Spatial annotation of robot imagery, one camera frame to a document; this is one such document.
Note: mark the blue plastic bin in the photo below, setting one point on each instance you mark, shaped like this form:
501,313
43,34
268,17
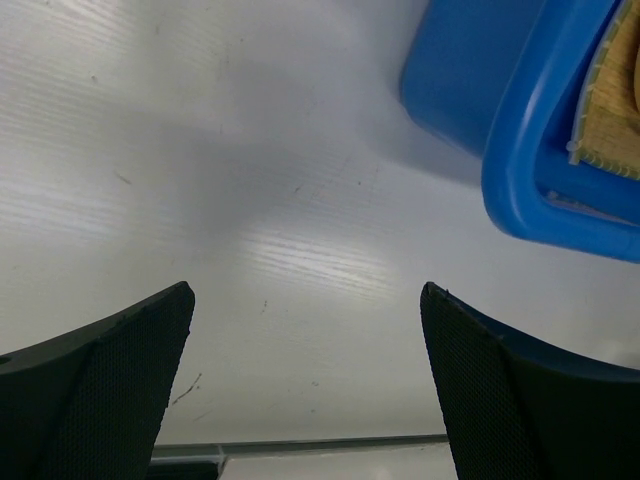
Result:
507,81

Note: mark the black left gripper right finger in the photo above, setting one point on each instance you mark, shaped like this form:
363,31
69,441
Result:
516,407

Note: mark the square bamboo woven tray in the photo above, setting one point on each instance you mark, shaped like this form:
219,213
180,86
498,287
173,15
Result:
605,132

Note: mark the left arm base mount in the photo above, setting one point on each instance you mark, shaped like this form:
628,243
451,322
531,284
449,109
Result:
190,462

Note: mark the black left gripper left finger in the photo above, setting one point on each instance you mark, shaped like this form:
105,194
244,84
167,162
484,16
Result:
89,404

